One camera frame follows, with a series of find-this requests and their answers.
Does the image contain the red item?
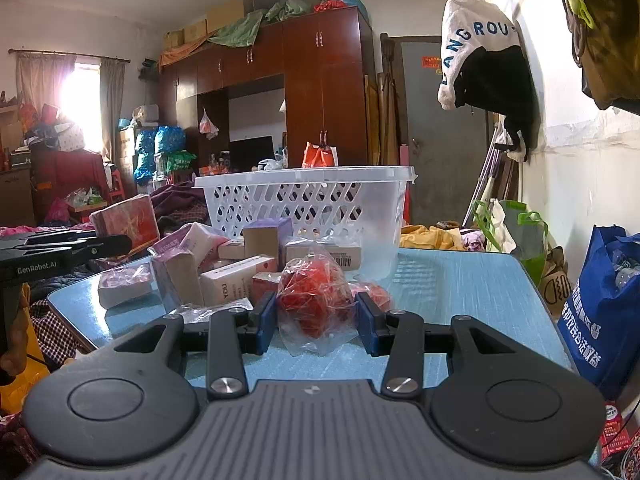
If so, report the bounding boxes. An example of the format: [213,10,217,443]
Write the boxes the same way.
[277,252,357,356]

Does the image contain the purple cardboard box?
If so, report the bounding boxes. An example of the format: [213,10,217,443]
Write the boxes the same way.
[242,218,293,268]

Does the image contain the white box with barcode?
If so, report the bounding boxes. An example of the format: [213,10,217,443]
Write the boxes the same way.
[285,238,362,271]

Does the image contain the pink tissue pack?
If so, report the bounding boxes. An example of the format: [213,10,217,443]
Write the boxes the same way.
[98,263,153,309]

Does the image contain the yellow floral blanket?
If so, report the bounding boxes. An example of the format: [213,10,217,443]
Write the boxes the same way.
[399,226,465,252]

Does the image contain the red wrapped box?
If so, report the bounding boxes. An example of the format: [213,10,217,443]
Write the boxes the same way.
[89,194,160,257]

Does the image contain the white plastic laundry basket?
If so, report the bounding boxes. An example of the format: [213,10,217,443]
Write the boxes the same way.
[194,166,416,281]

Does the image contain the black television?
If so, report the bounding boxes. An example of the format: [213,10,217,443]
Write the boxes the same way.
[230,136,274,172]

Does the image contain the red and white plastic bag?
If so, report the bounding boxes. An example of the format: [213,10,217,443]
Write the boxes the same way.
[302,142,338,168]

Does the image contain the metal crutches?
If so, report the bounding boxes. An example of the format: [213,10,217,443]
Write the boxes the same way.
[462,122,506,228]

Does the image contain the green and white tote bag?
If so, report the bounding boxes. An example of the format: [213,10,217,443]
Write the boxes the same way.
[473,198,549,285]

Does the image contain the window curtains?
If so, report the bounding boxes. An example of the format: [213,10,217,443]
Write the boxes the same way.
[16,52,127,160]

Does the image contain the grey metal door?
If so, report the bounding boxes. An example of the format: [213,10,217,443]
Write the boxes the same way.
[396,36,490,226]

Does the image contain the blue shopping bag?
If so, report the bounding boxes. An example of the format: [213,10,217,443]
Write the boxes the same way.
[558,226,639,400]

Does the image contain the dark red wooden wardrobe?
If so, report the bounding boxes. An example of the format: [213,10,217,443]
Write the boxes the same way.
[160,6,374,167]

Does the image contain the green cloth on wardrobe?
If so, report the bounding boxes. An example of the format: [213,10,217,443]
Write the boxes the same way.
[207,0,321,48]

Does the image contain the white hoodie with blue letters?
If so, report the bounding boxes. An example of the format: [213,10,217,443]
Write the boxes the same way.
[437,0,521,110]

